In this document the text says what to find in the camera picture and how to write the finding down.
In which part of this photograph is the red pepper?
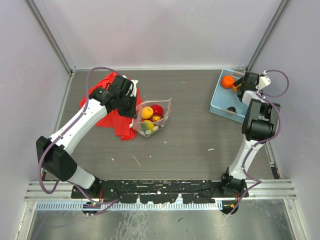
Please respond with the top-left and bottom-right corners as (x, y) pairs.
(151, 104), (164, 116)

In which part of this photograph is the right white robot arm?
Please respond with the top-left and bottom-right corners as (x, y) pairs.
(219, 70), (282, 197)

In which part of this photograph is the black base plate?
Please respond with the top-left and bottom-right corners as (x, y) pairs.
(83, 179), (249, 204)

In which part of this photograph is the red cloth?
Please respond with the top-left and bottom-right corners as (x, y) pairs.
(88, 72), (137, 141)

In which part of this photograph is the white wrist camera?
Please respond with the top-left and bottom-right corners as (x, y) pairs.
(125, 79), (139, 97)
(256, 70), (271, 91)

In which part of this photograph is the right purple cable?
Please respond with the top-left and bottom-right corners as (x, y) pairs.
(228, 69), (290, 216)

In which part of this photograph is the orange fruit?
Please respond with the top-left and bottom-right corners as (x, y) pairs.
(220, 75), (235, 89)

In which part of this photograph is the purple cable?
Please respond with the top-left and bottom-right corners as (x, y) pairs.
(37, 66), (128, 216)
(228, 69), (290, 216)

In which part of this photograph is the clear polka dot zip bag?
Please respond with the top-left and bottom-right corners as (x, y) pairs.
(129, 98), (172, 137)

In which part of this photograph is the grey slotted cable duct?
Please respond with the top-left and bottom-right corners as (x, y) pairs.
(35, 201), (223, 212)

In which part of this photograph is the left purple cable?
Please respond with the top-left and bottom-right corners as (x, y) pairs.
(37, 66), (128, 216)

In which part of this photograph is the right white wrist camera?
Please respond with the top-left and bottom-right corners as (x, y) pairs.
(256, 70), (271, 91)

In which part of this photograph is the dark red apple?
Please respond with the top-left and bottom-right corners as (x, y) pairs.
(149, 114), (163, 122)

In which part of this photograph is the light blue plastic basket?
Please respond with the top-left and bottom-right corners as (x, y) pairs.
(209, 68), (248, 123)

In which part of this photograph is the dark plum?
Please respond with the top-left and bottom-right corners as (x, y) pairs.
(227, 106), (237, 113)

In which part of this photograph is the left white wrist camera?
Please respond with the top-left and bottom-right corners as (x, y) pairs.
(125, 79), (139, 97)

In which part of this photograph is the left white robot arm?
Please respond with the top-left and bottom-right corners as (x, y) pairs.
(36, 75), (138, 198)

